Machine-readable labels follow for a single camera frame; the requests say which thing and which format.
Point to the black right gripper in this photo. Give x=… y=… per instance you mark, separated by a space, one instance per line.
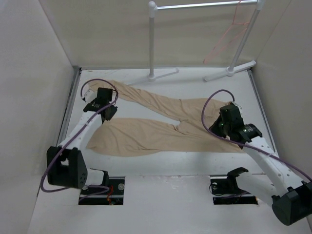
x=214 y=127

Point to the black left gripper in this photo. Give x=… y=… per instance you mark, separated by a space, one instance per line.
x=113 y=111

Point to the beige trousers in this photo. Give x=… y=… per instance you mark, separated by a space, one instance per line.
x=129 y=137

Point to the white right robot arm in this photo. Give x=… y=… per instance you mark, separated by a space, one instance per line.
x=289 y=196

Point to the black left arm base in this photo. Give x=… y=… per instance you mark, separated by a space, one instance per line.
x=110 y=192

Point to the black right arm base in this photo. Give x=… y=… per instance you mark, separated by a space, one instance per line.
x=225 y=190

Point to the white clothes rack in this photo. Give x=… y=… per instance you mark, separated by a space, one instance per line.
x=226 y=72

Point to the pink wire hanger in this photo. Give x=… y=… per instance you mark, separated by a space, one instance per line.
x=224 y=42

